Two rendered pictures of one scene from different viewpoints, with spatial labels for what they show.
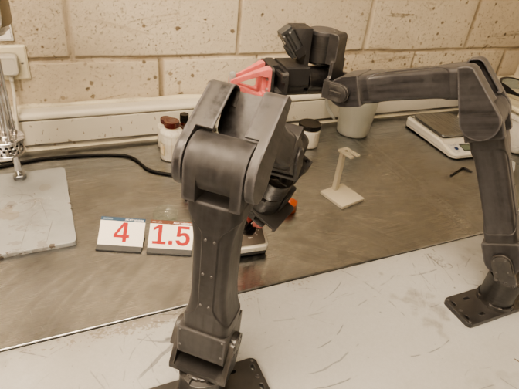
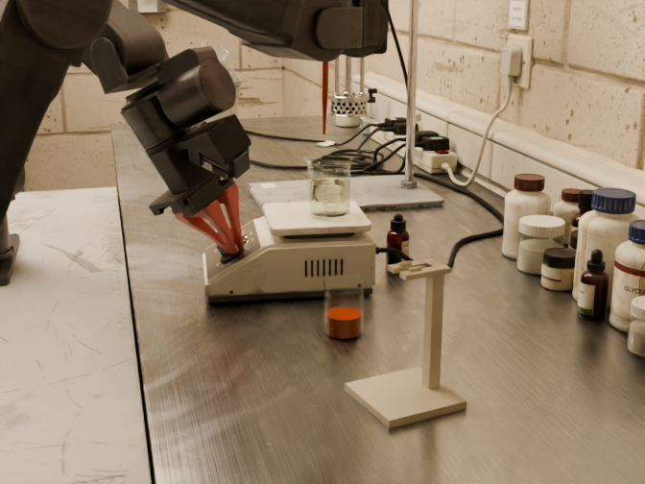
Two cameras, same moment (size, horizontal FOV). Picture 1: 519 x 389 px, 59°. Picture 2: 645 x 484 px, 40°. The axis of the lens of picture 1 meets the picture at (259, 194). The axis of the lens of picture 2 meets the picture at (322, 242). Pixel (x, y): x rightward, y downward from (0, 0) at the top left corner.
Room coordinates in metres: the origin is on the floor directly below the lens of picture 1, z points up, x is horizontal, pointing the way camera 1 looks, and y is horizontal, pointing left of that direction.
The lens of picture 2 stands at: (1.08, -0.93, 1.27)
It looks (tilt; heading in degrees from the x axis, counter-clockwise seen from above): 17 degrees down; 104
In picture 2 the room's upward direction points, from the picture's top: straight up
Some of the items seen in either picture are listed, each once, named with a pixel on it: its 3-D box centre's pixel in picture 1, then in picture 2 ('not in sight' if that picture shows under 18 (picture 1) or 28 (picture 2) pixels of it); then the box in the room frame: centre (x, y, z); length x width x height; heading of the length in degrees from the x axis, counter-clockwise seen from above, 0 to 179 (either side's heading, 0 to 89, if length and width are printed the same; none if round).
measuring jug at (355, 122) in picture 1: (352, 109); not in sight; (1.39, -0.26, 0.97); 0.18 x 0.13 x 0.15; 85
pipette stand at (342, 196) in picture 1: (347, 175); (406, 333); (0.98, -0.21, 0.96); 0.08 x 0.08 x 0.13; 40
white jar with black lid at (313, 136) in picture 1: (308, 133); not in sight; (1.26, -0.12, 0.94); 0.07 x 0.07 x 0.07
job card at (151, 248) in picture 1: (171, 237); not in sight; (0.72, 0.17, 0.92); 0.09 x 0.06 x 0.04; 95
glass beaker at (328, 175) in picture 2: not in sight; (326, 185); (0.84, 0.08, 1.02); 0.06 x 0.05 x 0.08; 13
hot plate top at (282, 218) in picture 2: not in sight; (315, 216); (0.83, 0.08, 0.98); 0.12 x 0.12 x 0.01; 22
